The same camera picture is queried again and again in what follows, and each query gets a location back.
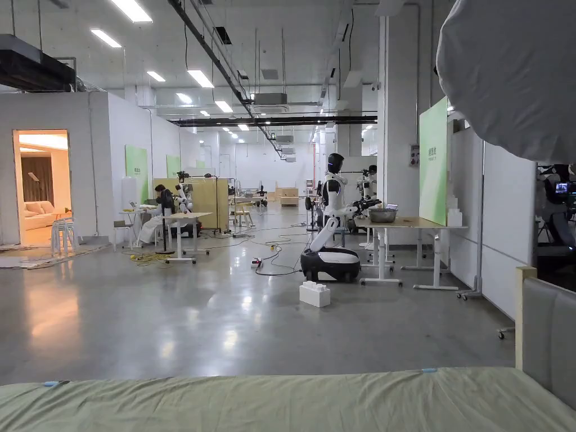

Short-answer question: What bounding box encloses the wooden table with metal basin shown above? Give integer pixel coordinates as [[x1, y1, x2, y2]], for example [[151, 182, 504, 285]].
[[354, 204, 469, 290]]

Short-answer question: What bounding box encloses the wooden desk with white legs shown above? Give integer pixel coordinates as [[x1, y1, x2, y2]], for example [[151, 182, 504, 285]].
[[158, 211, 214, 265]]

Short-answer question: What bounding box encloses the grey padded headboard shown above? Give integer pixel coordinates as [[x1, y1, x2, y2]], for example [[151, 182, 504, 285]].
[[515, 265, 576, 397]]

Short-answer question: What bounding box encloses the white humanoid robot on wheels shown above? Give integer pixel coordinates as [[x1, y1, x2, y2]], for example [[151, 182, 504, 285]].
[[300, 152, 383, 284]]

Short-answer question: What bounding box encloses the beige sofa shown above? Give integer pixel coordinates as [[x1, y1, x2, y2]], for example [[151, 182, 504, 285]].
[[23, 201, 59, 231]]

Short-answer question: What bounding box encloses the white robot behind desk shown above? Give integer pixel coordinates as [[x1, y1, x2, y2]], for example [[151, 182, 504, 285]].
[[174, 170, 195, 214]]

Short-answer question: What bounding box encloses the white small table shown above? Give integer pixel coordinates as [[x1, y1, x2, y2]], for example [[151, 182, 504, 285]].
[[112, 209, 149, 251]]

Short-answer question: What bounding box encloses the white block carton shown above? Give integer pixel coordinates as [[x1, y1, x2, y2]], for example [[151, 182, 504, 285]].
[[299, 280, 331, 309]]

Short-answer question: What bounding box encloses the stack of white chairs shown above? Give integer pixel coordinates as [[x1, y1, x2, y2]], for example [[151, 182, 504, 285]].
[[51, 217, 82, 257]]

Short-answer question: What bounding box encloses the black standing fan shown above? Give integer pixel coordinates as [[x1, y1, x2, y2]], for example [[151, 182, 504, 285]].
[[304, 196, 318, 233]]

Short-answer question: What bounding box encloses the bed with pale green sheet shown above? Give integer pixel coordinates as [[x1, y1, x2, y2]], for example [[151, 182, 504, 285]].
[[0, 366, 576, 432]]

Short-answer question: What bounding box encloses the camera on tripod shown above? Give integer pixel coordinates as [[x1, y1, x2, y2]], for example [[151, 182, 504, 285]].
[[534, 164, 576, 253]]

